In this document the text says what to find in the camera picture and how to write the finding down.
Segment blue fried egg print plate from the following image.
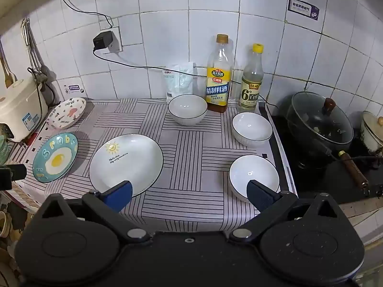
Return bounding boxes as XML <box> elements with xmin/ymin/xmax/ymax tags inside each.
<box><xmin>32</xmin><ymin>132</ymin><xmax>79</xmax><ymax>183</ymax></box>

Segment purple wall sticker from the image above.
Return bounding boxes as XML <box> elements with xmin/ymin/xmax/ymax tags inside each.
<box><xmin>288</xmin><ymin>0</ymin><xmax>321</xmax><ymax>22</ymax></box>

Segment cooking wine bottle yellow label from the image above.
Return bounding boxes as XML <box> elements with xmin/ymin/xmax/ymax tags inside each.
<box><xmin>205</xmin><ymin>34</ymin><xmax>232</xmax><ymax>113</ymax></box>

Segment black gas stove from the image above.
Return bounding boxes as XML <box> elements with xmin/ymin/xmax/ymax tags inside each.
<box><xmin>269</xmin><ymin>114</ymin><xmax>383</xmax><ymax>201</ymax></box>

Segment glass pot lid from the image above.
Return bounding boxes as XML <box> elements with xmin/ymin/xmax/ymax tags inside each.
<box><xmin>287</xmin><ymin>91</ymin><xmax>354</xmax><ymax>151</ymax></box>

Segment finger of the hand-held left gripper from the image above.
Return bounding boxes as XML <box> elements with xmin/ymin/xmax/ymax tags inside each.
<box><xmin>0</xmin><ymin>164</ymin><xmax>27</xmax><ymax>191</ymax></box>

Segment black power adapter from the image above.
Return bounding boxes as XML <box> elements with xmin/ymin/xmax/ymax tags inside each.
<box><xmin>93</xmin><ymin>31</ymin><xmax>114</xmax><ymax>51</ymax></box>

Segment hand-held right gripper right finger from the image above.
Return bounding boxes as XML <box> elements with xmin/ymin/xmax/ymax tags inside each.
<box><xmin>229</xmin><ymin>179</ymin><xmax>350</xmax><ymax>243</ymax></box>

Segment white mushroom print plate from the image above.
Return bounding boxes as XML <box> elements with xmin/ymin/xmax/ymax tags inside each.
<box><xmin>46</xmin><ymin>97</ymin><xmax>87</xmax><ymax>130</ymax></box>

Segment white wall socket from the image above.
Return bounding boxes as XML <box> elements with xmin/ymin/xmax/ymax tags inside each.
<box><xmin>99</xmin><ymin>25</ymin><xmax>124</xmax><ymax>55</ymax></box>

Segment white rice cooker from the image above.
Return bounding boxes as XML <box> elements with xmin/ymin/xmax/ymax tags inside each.
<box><xmin>0</xmin><ymin>72</ymin><xmax>50</xmax><ymax>142</ymax></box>

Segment green bowl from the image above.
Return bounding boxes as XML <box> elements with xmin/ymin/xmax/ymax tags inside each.
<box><xmin>0</xmin><ymin>125</ymin><xmax>15</xmax><ymax>166</ymax></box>

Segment hanging wooden utensil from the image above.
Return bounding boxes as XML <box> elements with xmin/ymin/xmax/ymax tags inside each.
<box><xmin>0</xmin><ymin>40</ymin><xmax>17</xmax><ymax>88</ymax></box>

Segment hanging metal utensils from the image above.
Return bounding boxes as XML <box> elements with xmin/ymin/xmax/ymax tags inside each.
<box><xmin>21</xmin><ymin>18</ymin><xmax>48</xmax><ymax>75</ymax></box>

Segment black adapter cable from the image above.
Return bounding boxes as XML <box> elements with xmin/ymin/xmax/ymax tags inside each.
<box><xmin>93</xmin><ymin>48</ymin><xmax>279</xmax><ymax>108</ymax></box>

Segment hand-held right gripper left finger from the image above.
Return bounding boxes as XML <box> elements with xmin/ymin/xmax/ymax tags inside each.
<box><xmin>34</xmin><ymin>180</ymin><xmax>153</xmax><ymax>245</ymax></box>

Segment black wok with wooden handle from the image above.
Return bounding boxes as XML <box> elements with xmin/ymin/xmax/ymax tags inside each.
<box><xmin>287</xmin><ymin>108</ymin><xmax>369</xmax><ymax>190</ymax></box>

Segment white bowl with dark rim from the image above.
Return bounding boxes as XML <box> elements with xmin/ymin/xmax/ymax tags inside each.
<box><xmin>229</xmin><ymin>155</ymin><xmax>280</xmax><ymax>202</ymax></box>
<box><xmin>168</xmin><ymin>94</ymin><xmax>208</xmax><ymax>126</ymax></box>
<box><xmin>232</xmin><ymin>112</ymin><xmax>273</xmax><ymax>148</ymax></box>

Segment clear plastic container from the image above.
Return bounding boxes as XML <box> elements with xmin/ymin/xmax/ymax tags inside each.
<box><xmin>163</xmin><ymin>61</ymin><xmax>196</xmax><ymax>103</ymax></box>

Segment large white sun print plate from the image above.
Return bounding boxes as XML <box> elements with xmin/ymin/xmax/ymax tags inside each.
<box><xmin>89</xmin><ymin>133</ymin><xmax>164</xmax><ymax>198</ymax></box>

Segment striped table cloth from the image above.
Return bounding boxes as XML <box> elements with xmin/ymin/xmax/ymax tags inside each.
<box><xmin>18</xmin><ymin>98</ymin><xmax>298</xmax><ymax>231</ymax></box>

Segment cream enamel pot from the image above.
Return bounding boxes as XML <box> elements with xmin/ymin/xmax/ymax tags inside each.
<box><xmin>360</xmin><ymin>110</ymin><xmax>383</xmax><ymax>156</ymax></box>

